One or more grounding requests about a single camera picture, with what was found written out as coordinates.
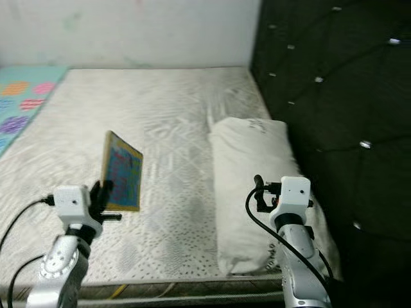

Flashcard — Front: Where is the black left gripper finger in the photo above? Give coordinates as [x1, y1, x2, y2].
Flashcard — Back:
[89, 180, 116, 213]

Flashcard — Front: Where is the white printed pillow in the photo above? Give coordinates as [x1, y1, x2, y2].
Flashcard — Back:
[209, 117, 341, 278]

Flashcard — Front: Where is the blue yellow children's book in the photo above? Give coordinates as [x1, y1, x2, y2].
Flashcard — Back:
[101, 130, 143, 212]

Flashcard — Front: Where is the quilted grey mattress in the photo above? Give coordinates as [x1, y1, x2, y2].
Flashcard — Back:
[0, 67, 341, 302]

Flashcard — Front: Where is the teal patchwork polka dot blanket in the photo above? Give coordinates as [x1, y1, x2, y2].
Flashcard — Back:
[0, 64, 68, 155]

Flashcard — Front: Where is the black tufted headboard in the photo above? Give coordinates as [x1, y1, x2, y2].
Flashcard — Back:
[250, 0, 411, 308]

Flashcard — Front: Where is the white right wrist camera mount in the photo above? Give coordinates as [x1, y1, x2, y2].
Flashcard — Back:
[270, 176, 311, 224]

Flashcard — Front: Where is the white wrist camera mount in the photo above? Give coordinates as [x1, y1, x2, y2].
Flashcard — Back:
[270, 176, 311, 224]
[53, 185, 91, 225]

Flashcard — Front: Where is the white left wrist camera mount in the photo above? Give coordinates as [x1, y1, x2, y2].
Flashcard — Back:
[53, 185, 91, 225]

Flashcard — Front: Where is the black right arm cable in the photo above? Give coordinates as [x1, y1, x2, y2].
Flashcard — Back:
[245, 188, 331, 286]

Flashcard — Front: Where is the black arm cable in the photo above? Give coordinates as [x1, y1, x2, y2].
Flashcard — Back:
[0, 196, 55, 251]
[245, 188, 331, 286]
[6, 255, 46, 308]

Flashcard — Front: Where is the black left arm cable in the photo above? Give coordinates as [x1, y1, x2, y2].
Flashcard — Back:
[0, 196, 55, 251]
[6, 255, 46, 308]

